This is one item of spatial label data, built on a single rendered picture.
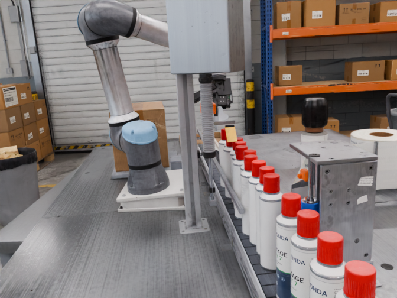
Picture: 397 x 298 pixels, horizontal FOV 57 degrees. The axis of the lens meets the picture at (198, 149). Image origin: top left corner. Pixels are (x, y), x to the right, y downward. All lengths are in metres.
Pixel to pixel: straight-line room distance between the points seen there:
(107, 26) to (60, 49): 4.63
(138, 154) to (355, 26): 4.08
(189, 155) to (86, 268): 0.40
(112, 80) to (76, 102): 4.49
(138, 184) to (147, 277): 0.42
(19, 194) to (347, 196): 3.04
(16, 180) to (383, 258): 2.96
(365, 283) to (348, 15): 4.72
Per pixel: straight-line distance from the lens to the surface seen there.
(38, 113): 5.28
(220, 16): 0.89
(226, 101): 1.46
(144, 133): 1.21
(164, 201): 1.24
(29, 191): 3.49
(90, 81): 5.70
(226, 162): 1.14
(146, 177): 1.25
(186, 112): 1.02
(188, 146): 1.03
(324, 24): 4.96
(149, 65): 5.48
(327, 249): 0.52
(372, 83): 5.10
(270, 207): 0.75
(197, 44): 0.92
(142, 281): 0.90
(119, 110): 1.34
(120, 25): 1.21
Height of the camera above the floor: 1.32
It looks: 14 degrees down
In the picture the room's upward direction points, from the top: 3 degrees counter-clockwise
